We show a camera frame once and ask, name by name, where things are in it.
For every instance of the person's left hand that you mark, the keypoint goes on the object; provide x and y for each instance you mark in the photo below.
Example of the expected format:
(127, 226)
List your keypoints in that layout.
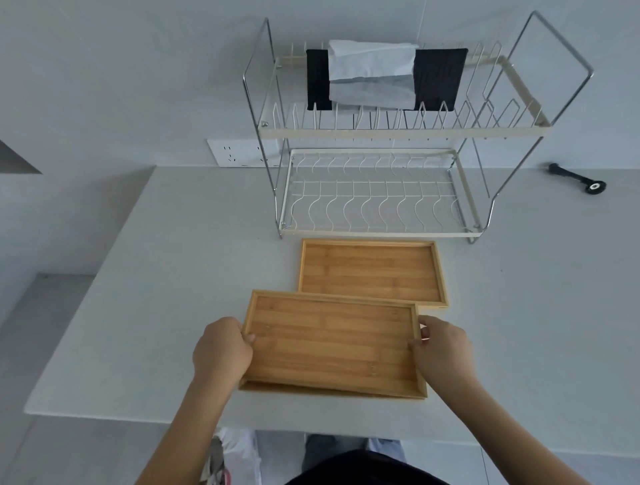
(220, 352)

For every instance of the person's right hand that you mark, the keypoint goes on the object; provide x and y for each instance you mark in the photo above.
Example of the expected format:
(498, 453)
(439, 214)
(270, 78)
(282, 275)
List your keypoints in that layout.
(445, 354)

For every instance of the person's left thumb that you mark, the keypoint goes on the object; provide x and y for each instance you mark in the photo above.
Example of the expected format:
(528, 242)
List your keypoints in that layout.
(245, 334)

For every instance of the person's right thumb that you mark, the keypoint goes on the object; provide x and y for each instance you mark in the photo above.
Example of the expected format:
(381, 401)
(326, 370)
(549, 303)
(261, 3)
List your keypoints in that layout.
(418, 344)

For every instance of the bamboo tray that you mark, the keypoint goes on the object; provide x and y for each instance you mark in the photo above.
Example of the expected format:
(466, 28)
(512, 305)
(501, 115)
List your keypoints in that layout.
(370, 272)
(350, 392)
(330, 339)

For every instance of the person's right forearm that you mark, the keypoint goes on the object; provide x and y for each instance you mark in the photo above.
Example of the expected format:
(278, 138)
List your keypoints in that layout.
(492, 434)

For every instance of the person's left forearm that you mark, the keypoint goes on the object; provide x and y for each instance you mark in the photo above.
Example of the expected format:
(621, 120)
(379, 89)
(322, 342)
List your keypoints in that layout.
(187, 429)

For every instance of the white plastic bag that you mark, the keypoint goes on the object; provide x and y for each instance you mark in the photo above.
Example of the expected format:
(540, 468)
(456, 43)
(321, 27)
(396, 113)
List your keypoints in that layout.
(240, 457)

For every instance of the person's dark shirt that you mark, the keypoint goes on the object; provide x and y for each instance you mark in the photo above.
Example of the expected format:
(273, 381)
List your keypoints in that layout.
(372, 469)

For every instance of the person's blue jeans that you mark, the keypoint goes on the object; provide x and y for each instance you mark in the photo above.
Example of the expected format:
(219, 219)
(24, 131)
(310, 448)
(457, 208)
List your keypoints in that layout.
(330, 445)

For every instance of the two-tier metal dish rack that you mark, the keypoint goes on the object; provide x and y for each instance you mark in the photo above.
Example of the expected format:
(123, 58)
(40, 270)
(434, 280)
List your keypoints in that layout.
(380, 132)

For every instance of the black ribbed cloth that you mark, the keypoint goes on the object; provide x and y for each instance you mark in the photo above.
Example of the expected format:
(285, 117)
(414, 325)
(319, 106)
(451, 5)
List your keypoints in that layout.
(440, 75)

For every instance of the white grey cloth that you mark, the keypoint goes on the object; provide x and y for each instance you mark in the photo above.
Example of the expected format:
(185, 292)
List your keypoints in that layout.
(372, 70)

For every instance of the white wall power socket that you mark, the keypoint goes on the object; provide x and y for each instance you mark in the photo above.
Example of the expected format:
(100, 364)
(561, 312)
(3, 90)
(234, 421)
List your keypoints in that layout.
(235, 152)

